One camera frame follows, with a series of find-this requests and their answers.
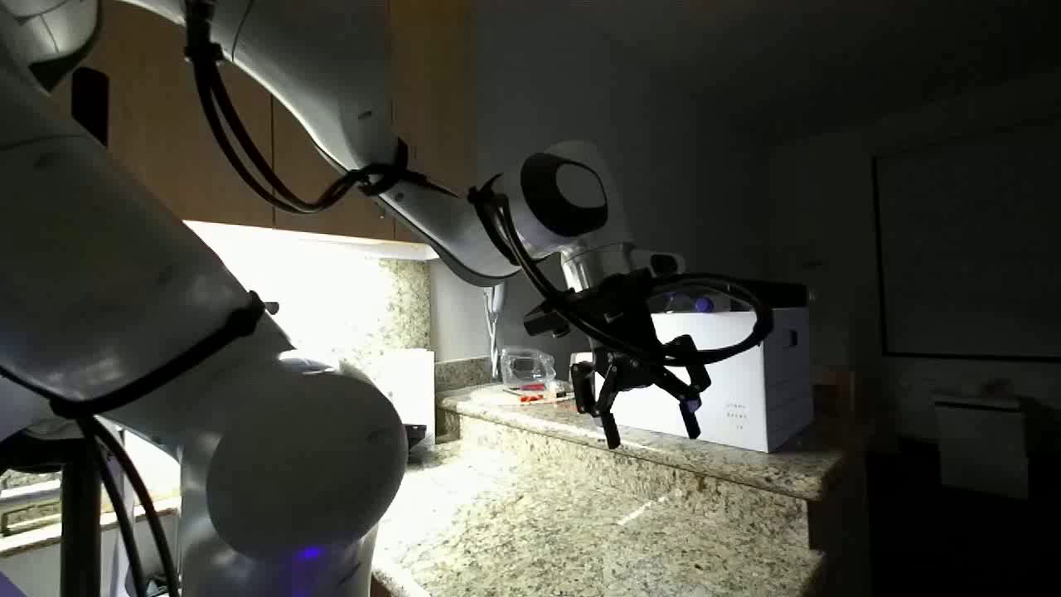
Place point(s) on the wall whiteboard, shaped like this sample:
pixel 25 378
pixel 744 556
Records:
pixel 973 243

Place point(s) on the wooden wall cabinets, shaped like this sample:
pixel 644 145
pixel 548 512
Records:
pixel 334 68

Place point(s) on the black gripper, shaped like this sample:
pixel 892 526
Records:
pixel 626 321

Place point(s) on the white cardboard box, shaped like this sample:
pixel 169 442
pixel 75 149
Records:
pixel 752 383

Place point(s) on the black vertical pole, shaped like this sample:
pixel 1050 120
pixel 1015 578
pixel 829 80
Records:
pixel 82 519

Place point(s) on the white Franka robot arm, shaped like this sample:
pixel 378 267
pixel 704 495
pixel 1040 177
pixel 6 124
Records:
pixel 99 255

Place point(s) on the white bin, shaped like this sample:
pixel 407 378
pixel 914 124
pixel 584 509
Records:
pixel 983 449

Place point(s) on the clear plastic container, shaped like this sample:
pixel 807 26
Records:
pixel 531 374

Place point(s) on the white countertop appliance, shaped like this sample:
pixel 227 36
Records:
pixel 409 393

